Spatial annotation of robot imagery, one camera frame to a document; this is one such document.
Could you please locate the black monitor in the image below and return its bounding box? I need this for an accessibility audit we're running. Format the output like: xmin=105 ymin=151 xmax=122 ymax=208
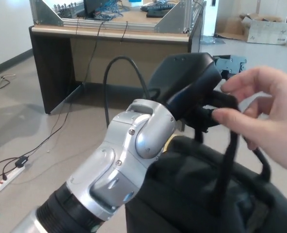
xmin=77 ymin=0 xmax=105 ymax=18

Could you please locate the person's bare hand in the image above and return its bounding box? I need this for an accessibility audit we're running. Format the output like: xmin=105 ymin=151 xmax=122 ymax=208
xmin=212 ymin=66 xmax=287 ymax=174

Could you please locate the aluminium profile frame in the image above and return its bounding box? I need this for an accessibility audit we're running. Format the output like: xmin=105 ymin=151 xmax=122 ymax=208
xmin=29 ymin=0 xmax=205 ymax=34

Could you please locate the open cardboard box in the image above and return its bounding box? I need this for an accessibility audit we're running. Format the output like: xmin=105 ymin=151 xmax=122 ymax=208
xmin=239 ymin=11 xmax=287 ymax=46

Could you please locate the black plug cable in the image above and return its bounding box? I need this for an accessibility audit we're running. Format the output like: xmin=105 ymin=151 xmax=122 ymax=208
xmin=0 ymin=157 xmax=19 ymax=182

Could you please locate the black lunch bag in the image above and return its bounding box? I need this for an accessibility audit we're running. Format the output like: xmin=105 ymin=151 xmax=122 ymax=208
xmin=125 ymin=91 xmax=287 ymax=233

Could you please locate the long thin black cable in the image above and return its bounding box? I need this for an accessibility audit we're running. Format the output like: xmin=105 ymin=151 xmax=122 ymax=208
xmin=26 ymin=21 xmax=105 ymax=160

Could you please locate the dark brown beige-top desk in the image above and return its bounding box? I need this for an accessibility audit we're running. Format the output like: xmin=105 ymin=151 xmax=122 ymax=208
xmin=29 ymin=4 xmax=205 ymax=132

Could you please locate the flat cardboard sheet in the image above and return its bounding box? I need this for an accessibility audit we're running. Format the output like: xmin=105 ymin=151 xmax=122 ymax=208
xmin=215 ymin=18 xmax=247 ymax=42

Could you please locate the black cable hanging desk side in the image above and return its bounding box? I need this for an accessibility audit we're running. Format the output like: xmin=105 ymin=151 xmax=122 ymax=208
xmin=191 ymin=1 xmax=205 ymax=53

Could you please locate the clear plastic wrap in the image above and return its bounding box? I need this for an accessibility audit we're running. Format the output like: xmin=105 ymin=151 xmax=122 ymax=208
xmin=201 ymin=36 xmax=224 ymax=46

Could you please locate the blue cable bundle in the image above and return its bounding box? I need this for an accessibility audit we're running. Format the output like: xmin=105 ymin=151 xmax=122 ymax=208
xmin=94 ymin=0 xmax=124 ymax=20

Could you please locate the black power adapter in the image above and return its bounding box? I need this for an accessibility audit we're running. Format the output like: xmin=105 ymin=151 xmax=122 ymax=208
xmin=15 ymin=156 xmax=30 ymax=168

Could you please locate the black rack with metal pegs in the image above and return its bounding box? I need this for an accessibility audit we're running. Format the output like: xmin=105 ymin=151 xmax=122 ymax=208
xmin=52 ymin=2 xmax=83 ymax=18

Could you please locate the white power strip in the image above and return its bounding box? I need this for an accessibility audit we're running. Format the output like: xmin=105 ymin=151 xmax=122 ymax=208
xmin=0 ymin=166 xmax=25 ymax=192

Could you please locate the thick black wrist cable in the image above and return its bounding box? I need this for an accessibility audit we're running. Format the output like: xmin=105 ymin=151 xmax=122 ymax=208
xmin=104 ymin=56 xmax=159 ymax=127

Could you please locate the short black cable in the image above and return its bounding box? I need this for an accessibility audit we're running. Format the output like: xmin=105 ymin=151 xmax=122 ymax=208
xmin=120 ymin=21 xmax=128 ymax=44

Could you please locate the black keyboard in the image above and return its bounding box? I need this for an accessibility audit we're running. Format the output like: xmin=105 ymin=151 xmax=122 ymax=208
xmin=140 ymin=2 xmax=175 ymax=12

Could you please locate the flat black device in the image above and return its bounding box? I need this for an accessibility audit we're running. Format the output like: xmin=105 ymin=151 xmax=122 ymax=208
xmin=146 ymin=10 xmax=170 ymax=17

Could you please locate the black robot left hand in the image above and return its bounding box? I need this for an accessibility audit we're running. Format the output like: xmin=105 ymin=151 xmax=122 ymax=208
xmin=149 ymin=52 xmax=247 ymax=133

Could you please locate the white floor cable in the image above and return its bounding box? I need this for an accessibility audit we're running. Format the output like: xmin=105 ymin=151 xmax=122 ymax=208
xmin=0 ymin=74 xmax=16 ymax=90

